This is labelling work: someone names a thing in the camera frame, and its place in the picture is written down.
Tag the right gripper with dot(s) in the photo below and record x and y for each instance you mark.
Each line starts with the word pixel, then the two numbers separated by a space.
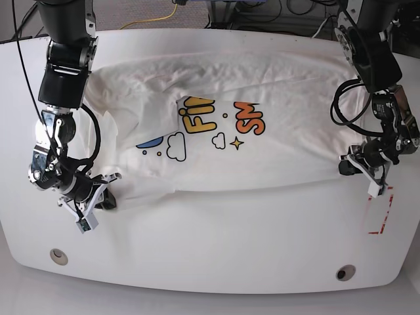
pixel 84 197

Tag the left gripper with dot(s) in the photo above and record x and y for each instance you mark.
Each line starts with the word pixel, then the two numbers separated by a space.
pixel 371 158

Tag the white printed t-shirt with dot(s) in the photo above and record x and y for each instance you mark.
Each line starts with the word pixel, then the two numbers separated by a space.
pixel 218 122

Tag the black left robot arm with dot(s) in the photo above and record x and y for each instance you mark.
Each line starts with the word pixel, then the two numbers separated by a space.
pixel 386 121

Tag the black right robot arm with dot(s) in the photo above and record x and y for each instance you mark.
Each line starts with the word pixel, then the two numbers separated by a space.
pixel 71 27

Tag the red tape rectangle marking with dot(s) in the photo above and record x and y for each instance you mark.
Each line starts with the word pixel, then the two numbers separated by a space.
pixel 378 210

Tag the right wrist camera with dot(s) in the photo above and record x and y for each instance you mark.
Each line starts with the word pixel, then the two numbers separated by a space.
pixel 87 223

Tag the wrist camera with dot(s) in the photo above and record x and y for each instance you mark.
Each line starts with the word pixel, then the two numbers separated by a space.
pixel 87 223
pixel 375 189

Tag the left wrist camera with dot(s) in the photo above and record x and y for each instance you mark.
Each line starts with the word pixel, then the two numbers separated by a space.
pixel 375 189

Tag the left table cable grommet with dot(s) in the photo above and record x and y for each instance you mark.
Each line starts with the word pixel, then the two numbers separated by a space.
pixel 58 257

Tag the table cable grommet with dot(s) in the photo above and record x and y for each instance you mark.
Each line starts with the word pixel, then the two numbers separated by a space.
pixel 58 257
pixel 345 273

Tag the right table cable grommet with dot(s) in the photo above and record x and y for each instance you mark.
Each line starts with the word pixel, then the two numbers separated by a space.
pixel 345 273

